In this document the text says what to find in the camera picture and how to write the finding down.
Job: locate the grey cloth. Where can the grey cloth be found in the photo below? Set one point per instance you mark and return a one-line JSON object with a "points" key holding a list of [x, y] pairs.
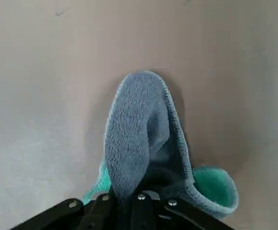
{"points": [[129, 119]]}

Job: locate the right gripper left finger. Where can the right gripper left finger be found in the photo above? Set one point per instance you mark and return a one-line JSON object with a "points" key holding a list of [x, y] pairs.
{"points": [[81, 215]]}

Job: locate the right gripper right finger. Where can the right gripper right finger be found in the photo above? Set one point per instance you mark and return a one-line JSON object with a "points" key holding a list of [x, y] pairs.
{"points": [[158, 215]]}

